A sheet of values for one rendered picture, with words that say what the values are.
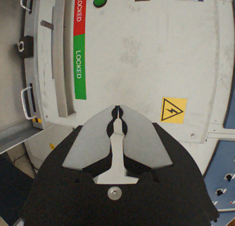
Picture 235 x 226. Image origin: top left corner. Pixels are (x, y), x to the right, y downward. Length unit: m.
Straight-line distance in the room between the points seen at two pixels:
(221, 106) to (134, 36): 0.53
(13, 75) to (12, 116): 0.13
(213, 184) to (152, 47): 0.87
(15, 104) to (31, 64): 0.15
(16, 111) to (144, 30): 0.44
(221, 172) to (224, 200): 0.34
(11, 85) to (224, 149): 0.97
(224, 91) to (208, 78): 0.39
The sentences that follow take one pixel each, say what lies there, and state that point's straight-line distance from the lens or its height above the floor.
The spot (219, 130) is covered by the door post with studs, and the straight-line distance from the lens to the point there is 0.70.
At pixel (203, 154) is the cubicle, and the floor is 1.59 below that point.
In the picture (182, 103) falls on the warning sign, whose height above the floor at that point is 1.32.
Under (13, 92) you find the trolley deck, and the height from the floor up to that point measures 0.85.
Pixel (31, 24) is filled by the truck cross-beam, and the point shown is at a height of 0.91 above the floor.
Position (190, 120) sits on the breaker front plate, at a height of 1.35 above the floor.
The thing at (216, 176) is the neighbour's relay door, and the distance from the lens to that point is 0.87.
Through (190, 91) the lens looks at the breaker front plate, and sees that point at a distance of 0.25.
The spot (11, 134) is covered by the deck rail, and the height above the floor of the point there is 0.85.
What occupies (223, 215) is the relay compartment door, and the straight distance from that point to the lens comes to 1.38.
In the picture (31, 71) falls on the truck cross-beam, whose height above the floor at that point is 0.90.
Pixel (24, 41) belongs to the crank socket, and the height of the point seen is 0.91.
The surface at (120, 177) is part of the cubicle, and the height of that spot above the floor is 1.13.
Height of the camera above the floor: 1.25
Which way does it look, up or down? 15 degrees down
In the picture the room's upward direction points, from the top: 95 degrees clockwise
